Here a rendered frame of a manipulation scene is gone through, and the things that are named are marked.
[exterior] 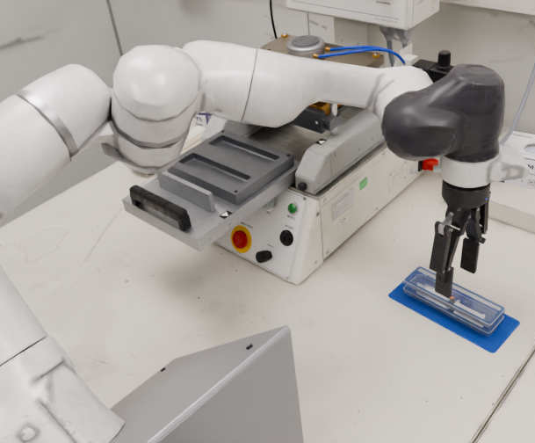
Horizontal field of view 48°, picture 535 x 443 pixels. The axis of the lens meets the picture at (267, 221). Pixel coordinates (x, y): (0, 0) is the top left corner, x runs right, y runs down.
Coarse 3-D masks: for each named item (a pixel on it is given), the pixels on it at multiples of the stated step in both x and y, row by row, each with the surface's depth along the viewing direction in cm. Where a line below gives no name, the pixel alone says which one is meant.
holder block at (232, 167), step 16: (208, 144) 127; (224, 144) 129; (240, 144) 127; (256, 144) 125; (192, 160) 125; (208, 160) 123; (224, 160) 121; (240, 160) 121; (256, 160) 123; (272, 160) 122; (288, 160) 120; (192, 176) 118; (208, 176) 117; (224, 176) 119; (240, 176) 118; (256, 176) 115; (272, 176) 118; (224, 192) 113; (240, 192) 112
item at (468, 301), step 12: (408, 276) 118; (420, 276) 118; (432, 276) 118; (420, 288) 115; (432, 288) 115; (456, 288) 114; (444, 300) 112; (456, 300) 112; (468, 300) 112; (480, 300) 111; (468, 312) 109; (480, 312) 109; (492, 312) 109
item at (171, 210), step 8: (136, 192) 113; (144, 192) 112; (152, 192) 112; (136, 200) 115; (144, 200) 112; (152, 200) 110; (160, 200) 109; (168, 200) 109; (160, 208) 109; (168, 208) 108; (176, 208) 107; (168, 216) 109; (176, 216) 107; (184, 216) 107; (184, 224) 107
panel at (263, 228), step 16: (288, 192) 123; (304, 208) 121; (240, 224) 133; (256, 224) 130; (272, 224) 127; (288, 224) 124; (224, 240) 137; (256, 240) 131; (272, 240) 128; (272, 256) 128; (288, 256) 125; (272, 272) 129; (288, 272) 126
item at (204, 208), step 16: (160, 176) 118; (176, 176) 116; (288, 176) 120; (160, 192) 119; (176, 192) 117; (192, 192) 113; (208, 192) 110; (256, 192) 115; (272, 192) 118; (128, 208) 119; (144, 208) 115; (192, 208) 113; (208, 208) 112; (224, 208) 112; (240, 208) 112; (256, 208) 115; (160, 224) 113; (176, 224) 110; (192, 224) 109; (208, 224) 109; (224, 224) 110; (192, 240) 107; (208, 240) 108
